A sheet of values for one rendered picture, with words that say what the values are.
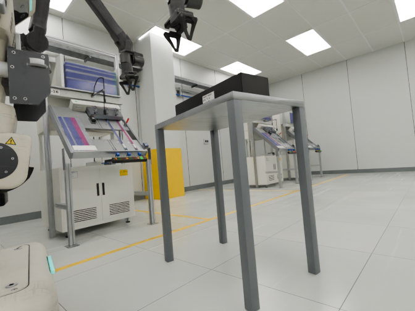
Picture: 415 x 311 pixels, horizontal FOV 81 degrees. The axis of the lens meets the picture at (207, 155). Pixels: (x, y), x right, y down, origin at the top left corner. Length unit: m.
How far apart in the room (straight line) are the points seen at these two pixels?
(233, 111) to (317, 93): 7.00
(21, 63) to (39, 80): 0.06
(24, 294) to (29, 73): 0.59
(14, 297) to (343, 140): 7.32
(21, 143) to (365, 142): 7.18
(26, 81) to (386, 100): 7.21
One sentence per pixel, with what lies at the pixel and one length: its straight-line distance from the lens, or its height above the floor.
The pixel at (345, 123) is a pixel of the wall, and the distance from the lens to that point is 7.55.
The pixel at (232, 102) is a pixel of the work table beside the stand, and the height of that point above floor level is 0.76.
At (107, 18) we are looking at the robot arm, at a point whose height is 1.29.
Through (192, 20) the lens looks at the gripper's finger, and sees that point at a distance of 0.93.
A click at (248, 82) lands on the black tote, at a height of 0.87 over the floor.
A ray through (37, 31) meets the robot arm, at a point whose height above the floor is 1.13.
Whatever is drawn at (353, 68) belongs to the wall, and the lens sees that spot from 7.76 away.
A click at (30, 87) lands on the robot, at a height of 0.81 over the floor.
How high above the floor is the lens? 0.54
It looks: 2 degrees up
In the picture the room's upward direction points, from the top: 5 degrees counter-clockwise
